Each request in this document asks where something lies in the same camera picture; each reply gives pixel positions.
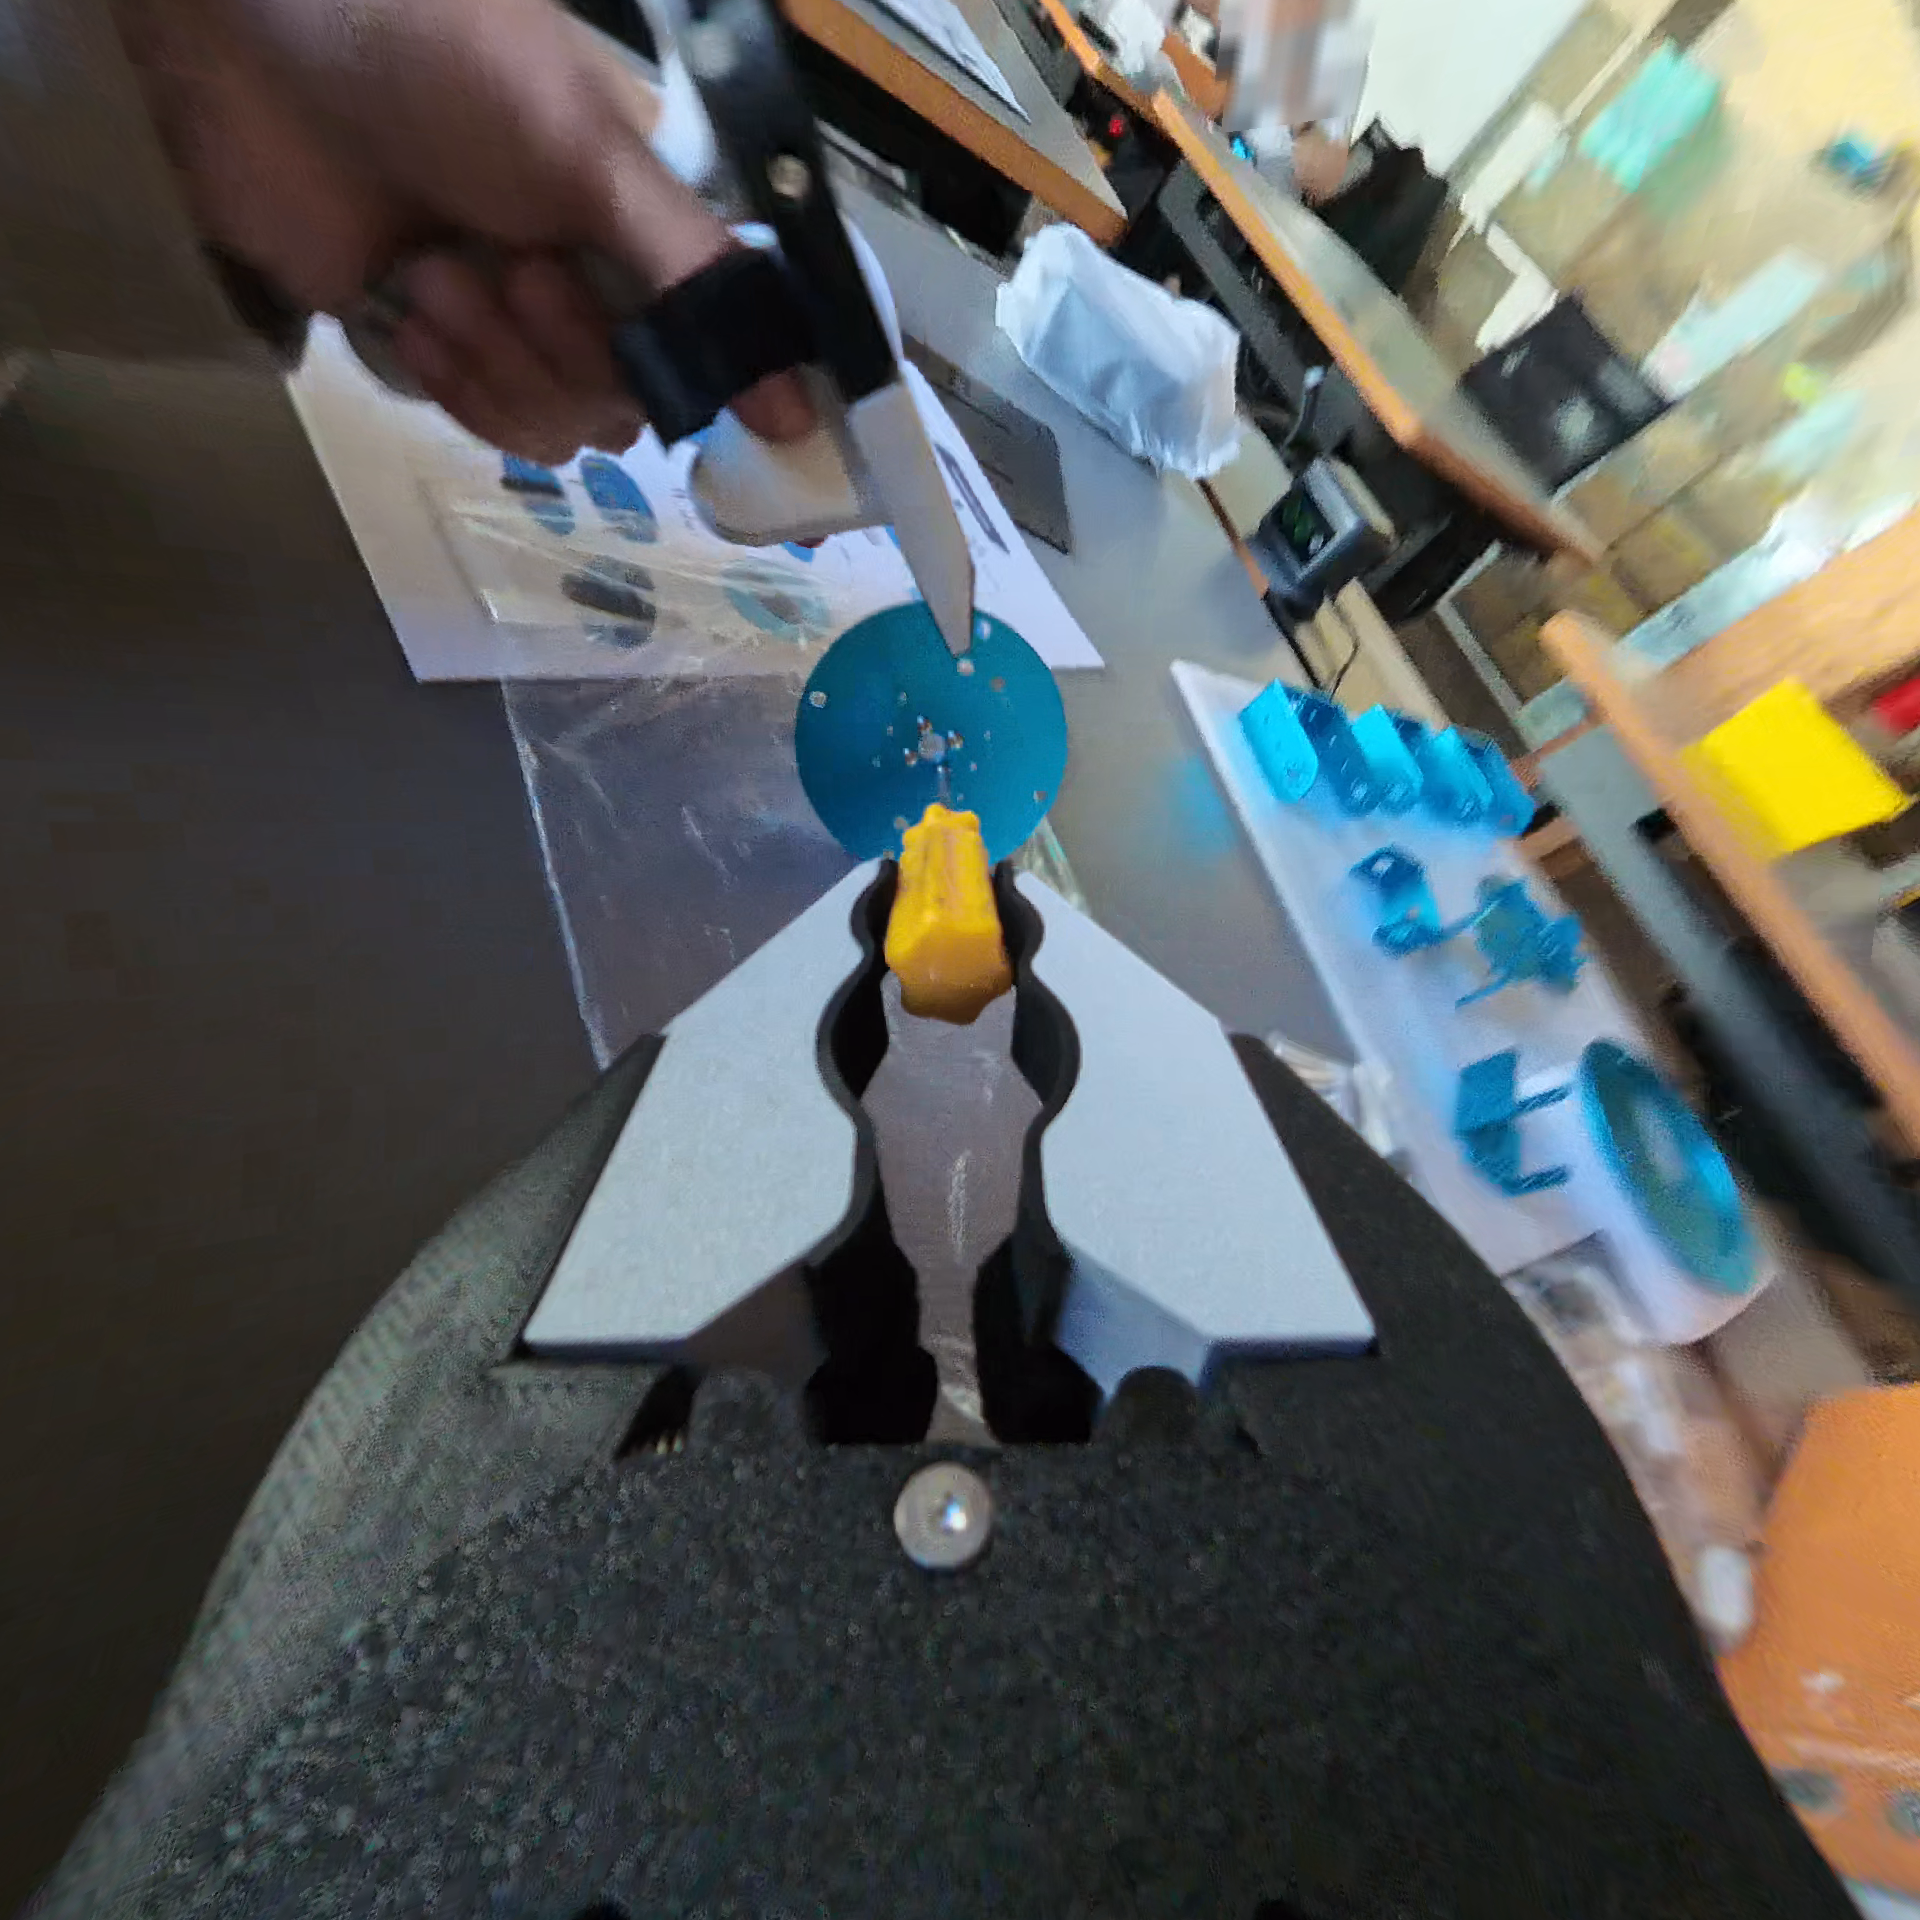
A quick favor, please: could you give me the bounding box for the dark blue metal bracket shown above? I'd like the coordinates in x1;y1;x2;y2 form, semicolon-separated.
1449;876;1589;1011

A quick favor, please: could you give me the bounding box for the clear plastic bag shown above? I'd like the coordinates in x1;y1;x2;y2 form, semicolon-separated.
425;479;1087;1072

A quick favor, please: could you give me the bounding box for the pile of small parts bags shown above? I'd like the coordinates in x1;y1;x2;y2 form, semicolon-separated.
1500;1251;1780;1674

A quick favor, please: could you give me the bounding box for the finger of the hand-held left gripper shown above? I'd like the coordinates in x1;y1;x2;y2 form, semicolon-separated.
813;372;981;660

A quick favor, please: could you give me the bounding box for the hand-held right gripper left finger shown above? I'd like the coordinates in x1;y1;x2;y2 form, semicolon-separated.
518;862;920;1352

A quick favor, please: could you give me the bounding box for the person's left hand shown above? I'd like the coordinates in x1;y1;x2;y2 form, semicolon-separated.
110;0;823;471

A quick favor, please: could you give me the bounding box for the blue metal ring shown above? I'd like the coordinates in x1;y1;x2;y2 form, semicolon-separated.
1576;1040;1767;1299

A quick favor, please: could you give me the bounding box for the assembly guide booklet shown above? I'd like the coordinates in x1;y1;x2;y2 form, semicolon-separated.
282;195;1105;687

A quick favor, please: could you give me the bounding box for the black metal plate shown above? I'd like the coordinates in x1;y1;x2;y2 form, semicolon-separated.
895;332;1077;557

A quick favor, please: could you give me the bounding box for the teal round metal plate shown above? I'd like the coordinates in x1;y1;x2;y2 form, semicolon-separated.
791;605;1071;865

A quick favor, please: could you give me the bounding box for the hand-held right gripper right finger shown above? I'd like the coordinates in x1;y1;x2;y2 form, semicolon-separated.
1000;862;1381;1364

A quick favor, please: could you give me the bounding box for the yellow handled screwdriver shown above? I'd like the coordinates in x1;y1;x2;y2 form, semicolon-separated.
882;800;1017;1027

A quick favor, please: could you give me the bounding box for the printed paper sheet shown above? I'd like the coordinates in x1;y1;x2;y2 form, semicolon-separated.
877;0;1029;113

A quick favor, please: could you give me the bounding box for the wood edged office table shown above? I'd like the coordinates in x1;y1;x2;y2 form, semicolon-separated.
1035;0;1611;568
777;0;1130;245

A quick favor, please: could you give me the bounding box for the white crumpled plastic bag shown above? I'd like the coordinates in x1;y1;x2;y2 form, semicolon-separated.
991;221;1242;482

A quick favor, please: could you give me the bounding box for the yellow box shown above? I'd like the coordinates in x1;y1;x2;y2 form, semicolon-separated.
1677;675;1916;865

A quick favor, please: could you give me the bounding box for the white foam sheet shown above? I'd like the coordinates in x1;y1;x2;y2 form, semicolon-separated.
1169;660;1780;1346

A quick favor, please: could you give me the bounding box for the grey desk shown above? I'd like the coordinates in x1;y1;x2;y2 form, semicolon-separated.
0;148;1875;1920

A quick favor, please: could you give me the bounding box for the black electronic device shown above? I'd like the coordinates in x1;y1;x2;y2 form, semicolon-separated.
1249;456;1385;605

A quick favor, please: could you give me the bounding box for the blue U-shaped bracket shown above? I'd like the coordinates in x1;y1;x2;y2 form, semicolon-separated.
1454;1048;1572;1196

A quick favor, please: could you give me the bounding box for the black box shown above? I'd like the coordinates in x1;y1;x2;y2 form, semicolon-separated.
1468;290;1668;485

